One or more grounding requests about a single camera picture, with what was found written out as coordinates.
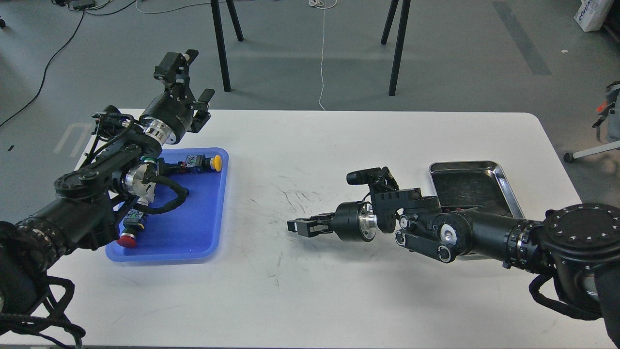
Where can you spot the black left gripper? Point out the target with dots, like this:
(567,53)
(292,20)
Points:
(175,112)

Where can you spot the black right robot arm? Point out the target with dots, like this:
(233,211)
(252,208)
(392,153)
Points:
(574,252)

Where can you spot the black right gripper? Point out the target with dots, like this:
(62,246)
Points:
(351,221)

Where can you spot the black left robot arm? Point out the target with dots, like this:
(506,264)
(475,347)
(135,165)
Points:
(91,201)

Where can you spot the black table legs right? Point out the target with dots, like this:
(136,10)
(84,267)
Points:
(401,33)

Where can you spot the silver metal tray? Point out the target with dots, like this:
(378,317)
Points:
(472,186)

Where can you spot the industrial push button assembly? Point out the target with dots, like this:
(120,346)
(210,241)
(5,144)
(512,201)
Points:
(193,164)

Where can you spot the blue plastic tray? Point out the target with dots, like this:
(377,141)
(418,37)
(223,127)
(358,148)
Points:
(192,230)

